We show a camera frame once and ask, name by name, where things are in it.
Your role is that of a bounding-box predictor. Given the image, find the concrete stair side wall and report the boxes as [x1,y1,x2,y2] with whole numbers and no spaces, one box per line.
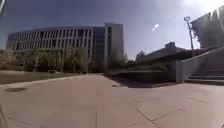
[175,53,209,84]

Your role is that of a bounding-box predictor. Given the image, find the low long building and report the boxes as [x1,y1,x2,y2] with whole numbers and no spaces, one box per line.
[134,41,202,65]

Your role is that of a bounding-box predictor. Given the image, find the row of leafy trees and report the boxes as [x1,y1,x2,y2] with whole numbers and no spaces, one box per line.
[0,47,92,74]

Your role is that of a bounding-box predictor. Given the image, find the street lamp pole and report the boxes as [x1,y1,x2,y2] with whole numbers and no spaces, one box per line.
[183,15,195,58]

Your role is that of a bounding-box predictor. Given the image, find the wide outdoor stairs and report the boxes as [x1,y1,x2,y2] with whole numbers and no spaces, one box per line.
[185,48,224,85]

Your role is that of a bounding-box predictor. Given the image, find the large curved many-windowed building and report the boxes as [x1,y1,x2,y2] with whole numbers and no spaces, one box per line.
[6,22,125,73]

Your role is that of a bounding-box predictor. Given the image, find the building with overhanging roof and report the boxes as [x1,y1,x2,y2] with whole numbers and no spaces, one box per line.
[190,4,224,50]

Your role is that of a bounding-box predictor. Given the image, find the pale concrete kerb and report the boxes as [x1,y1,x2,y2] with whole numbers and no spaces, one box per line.
[0,74,86,90]

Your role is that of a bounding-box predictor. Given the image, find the dark low planter wall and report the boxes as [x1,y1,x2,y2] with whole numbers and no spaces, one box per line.
[105,63,178,85]

